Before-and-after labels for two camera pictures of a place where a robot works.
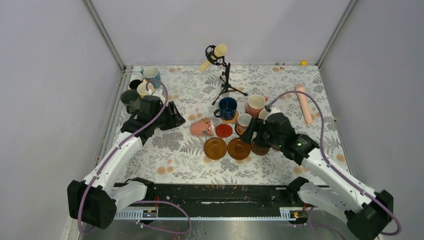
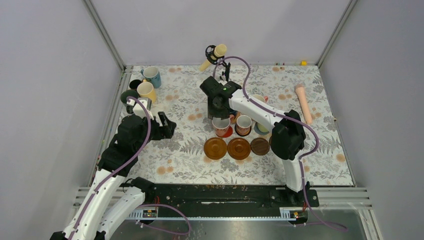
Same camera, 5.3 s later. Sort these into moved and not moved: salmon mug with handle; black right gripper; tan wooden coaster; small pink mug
Moved: black right gripper; salmon mug with handle
Not moved: small pink mug; tan wooden coaster
